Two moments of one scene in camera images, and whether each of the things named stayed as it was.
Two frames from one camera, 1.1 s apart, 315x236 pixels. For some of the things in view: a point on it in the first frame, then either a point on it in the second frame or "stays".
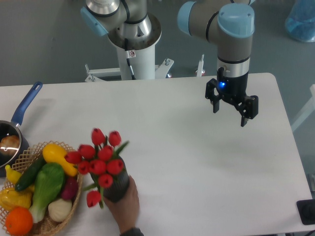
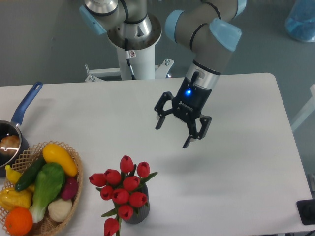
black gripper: x=234 y=88 -> x=190 y=100
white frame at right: x=310 y=107 stays
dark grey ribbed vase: x=118 y=190 -> x=140 y=215
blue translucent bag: x=299 y=23 stays
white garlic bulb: x=59 y=210 stays
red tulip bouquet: x=100 y=160 -> x=122 y=188
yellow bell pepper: x=10 y=198 stays
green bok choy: x=48 y=181 stays
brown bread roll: x=9 y=145 stays
